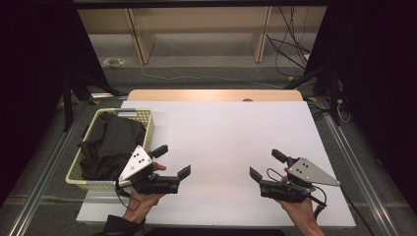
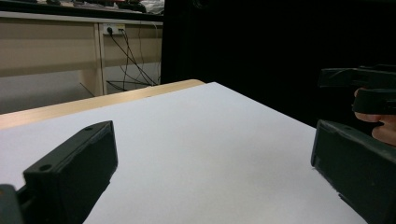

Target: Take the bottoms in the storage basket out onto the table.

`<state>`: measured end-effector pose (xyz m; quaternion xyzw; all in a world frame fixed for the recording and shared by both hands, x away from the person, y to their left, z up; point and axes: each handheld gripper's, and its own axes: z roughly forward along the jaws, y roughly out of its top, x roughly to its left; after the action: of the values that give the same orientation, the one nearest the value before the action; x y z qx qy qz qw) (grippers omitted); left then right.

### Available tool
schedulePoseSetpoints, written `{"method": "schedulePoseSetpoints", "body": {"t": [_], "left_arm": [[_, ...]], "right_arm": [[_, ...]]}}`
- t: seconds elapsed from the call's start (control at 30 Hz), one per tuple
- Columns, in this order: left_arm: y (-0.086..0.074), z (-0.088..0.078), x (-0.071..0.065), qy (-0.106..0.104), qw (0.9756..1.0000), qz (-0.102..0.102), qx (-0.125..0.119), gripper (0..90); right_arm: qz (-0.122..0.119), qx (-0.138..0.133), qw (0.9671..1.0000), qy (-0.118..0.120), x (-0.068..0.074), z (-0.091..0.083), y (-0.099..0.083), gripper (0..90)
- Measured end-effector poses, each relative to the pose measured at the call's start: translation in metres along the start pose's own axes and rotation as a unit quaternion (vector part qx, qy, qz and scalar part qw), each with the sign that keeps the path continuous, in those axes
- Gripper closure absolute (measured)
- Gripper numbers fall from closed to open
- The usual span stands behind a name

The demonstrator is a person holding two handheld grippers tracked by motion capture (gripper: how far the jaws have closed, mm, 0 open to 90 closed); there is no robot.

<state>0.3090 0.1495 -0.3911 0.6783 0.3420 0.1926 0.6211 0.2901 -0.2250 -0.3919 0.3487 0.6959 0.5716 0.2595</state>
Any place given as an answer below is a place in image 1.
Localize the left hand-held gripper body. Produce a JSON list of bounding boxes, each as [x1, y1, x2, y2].
[[116, 145, 181, 196]]

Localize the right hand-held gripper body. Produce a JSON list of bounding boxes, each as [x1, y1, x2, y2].
[[259, 156, 341, 204]]

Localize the dark pleated skirt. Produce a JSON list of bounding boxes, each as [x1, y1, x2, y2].
[[77, 111, 148, 181]]

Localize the pale yellow plastic basket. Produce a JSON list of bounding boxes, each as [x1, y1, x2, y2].
[[65, 107, 155, 192]]

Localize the person's right hand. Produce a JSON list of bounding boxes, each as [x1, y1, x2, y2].
[[277, 198, 322, 228]]

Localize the person's left hand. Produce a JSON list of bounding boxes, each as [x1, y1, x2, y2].
[[122, 161, 167, 224]]

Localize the white foam board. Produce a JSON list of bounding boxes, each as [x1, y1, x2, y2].
[[76, 100, 357, 229]]

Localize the crumpled clear plastic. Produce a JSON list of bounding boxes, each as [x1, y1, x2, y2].
[[103, 57, 126, 69]]

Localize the black curtain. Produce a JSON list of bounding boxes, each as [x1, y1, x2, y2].
[[304, 0, 417, 207], [0, 0, 109, 207]]

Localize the wooden shelf unit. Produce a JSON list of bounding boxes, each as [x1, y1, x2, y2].
[[78, 5, 328, 65]]

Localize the aluminium floor rail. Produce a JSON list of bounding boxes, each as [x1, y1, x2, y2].
[[316, 97, 401, 236], [7, 104, 89, 236]]

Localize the black floor cables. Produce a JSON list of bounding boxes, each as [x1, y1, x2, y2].
[[306, 102, 332, 121]]

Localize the white cable coil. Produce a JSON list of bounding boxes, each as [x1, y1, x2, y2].
[[335, 97, 352, 125]]

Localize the black cable bundle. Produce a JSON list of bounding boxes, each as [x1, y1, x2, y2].
[[266, 5, 313, 78]]

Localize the black overhead frame bar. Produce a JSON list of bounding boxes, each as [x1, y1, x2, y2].
[[72, 0, 328, 9]]

